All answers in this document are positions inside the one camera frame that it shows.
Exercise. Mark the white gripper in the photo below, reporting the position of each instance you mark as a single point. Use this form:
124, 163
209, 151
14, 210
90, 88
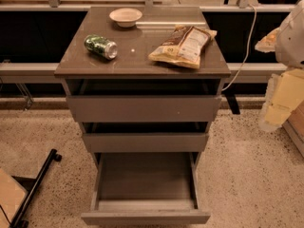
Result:
292, 45

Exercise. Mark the brown chip bag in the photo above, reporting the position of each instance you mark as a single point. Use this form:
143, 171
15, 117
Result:
184, 46

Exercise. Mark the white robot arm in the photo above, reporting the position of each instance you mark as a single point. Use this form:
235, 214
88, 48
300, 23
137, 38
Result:
289, 48

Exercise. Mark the grey top drawer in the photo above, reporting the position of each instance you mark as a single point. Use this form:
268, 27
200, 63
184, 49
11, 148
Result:
143, 109

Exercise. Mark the grey drawer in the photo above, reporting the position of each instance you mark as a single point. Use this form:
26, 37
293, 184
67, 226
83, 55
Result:
143, 109
145, 188
146, 137

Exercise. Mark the brown drawer cabinet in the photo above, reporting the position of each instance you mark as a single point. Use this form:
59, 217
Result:
131, 72

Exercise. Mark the grey bottom drawer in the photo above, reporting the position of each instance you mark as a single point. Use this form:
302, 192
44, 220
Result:
145, 188

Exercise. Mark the grey middle drawer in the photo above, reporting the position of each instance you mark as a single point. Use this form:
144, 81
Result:
146, 137

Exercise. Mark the cardboard box right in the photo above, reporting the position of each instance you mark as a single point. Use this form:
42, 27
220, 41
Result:
295, 127

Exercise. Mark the cardboard box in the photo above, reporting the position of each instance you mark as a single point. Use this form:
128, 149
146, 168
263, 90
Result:
12, 194
295, 127

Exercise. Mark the white ceramic bowl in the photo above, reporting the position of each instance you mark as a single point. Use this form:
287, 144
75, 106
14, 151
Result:
125, 17

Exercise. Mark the green soda can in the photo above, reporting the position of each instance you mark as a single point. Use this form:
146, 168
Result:
101, 46

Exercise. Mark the black metal stand leg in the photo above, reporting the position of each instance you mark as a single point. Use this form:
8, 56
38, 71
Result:
31, 186

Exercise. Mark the grey metal railing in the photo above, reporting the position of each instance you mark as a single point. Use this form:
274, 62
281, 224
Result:
43, 73

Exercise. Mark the cardboard box left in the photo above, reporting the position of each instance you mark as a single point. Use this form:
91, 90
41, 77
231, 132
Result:
12, 194

